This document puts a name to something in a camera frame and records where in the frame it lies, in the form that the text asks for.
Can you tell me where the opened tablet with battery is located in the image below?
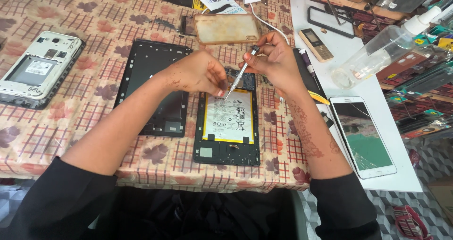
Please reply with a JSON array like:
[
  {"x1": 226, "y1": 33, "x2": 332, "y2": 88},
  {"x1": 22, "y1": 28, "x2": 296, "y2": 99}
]
[{"x1": 193, "y1": 68, "x2": 262, "y2": 167}]

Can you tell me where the small metal bracket part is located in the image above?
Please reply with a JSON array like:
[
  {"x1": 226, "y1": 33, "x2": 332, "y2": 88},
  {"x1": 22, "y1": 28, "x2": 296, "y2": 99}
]
[{"x1": 153, "y1": 18, "x2": 180, "y2": 32}]

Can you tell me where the person's left hand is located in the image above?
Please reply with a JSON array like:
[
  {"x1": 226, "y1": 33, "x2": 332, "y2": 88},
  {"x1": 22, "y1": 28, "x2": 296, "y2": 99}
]
[{"x1": 166, "y1": 50, "x2": 229, "y2": 97}]

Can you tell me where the small dark phone frame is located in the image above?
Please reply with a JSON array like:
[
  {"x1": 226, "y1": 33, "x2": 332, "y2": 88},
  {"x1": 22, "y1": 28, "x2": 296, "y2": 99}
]
[{"x1": 180, "y1": 15, "x2": 197, "y2": 37}]

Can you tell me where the yellow plastic pry tool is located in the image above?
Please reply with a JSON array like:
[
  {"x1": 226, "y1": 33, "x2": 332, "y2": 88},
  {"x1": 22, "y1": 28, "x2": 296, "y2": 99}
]
[{"x1": 307, "y1": 90, "x2": 331, "y2": 105}]

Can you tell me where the red striped sandal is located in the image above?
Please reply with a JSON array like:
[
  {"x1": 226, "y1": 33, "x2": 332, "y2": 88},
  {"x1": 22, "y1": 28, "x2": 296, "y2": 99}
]
[{"x1": 392, "y1": 204, "x2": 435, "y2": 240}]

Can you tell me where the clear yellowed phone case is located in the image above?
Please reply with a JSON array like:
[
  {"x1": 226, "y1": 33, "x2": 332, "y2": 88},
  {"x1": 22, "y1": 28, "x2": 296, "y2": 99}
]
[{"x1": 193, "y1": 13, "x2": 262, "y2": 45}]

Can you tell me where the person's right hand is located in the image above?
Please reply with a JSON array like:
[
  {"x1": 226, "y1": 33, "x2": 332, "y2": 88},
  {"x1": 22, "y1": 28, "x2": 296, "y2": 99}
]
[{"x1": 239, "y1": 31, "x2": 308, "y2": 97}]

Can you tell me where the black screen panel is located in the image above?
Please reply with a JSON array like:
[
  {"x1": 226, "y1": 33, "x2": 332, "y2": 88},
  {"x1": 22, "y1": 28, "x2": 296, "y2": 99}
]
[{"x1": 292, "y1": 48, "x2": 327, "y2": 100}]

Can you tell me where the purple black screwdriver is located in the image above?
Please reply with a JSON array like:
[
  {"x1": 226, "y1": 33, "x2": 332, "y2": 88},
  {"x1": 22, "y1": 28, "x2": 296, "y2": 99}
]
[{"x1": 299, "y1": 48, "x2": 321, "y2": 91}]

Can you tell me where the white phone without back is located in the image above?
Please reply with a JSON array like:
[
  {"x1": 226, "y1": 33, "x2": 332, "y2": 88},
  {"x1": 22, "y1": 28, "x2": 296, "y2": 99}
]
[{"x1": 0, "y1": 31, "x2": 86, "y2": 110}]

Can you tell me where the clear spray bottle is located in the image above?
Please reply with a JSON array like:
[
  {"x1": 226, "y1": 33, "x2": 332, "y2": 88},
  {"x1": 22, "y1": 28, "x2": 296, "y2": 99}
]
[{"x1": 331, "y1": 6, "x2": 443, "y2": 90}]

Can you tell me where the black tablet back cover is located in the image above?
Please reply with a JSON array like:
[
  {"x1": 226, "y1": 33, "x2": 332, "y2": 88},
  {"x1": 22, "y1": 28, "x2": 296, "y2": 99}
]
[{"x1": 113, "y1": 38, "x2": 194, "y2": 138}]

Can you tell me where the white tablet cracked screen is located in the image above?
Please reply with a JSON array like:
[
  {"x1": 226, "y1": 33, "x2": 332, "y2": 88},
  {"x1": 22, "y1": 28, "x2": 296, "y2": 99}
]
[{"x1": 329, "y1": 96, "x2": 398, "y2": 180}]

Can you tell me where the silver precision screwdriver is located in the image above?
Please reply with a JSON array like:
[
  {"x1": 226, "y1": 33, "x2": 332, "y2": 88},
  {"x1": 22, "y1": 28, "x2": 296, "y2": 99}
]
[{"x1": 224, "y1": 45, "x2": 260, "y2": 101}]

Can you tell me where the rack of packaged accessories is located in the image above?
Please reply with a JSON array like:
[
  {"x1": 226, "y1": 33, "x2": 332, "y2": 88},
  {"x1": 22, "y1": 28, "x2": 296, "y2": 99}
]
[{"x1": 375, "y1": 0, "x2": 453, "y2": 141}]

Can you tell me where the white charger cable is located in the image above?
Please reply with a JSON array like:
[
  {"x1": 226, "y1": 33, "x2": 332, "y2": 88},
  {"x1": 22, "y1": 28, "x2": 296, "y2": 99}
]
[{"x1": 201, "y1": 0, "x2": 291, "y2": 45}]

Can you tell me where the black phone bezel frame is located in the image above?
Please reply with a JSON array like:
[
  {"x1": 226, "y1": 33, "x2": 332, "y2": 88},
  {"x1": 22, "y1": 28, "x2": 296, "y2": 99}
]
[{"x1": 307, "y1": 5, "x2": 356, "y2": 39}]

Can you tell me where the person's black clothing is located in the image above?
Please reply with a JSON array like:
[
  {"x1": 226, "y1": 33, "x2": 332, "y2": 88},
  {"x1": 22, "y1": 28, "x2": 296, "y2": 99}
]
[{"x1": 0, "y1": 156, "x2": 383, "y2": 240}]

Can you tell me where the floral checked tablecloth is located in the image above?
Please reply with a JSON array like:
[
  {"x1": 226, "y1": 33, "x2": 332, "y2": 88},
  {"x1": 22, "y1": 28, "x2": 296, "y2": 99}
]
[{"x1": 0, "y1": 0, "x2": 313, "y2": 193}]

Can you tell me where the gold keypad phone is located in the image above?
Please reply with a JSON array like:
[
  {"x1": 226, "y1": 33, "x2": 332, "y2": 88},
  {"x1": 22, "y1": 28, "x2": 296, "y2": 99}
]
[{"x1": 298, "y1": 28, "x2": 335, "y2": 63}]

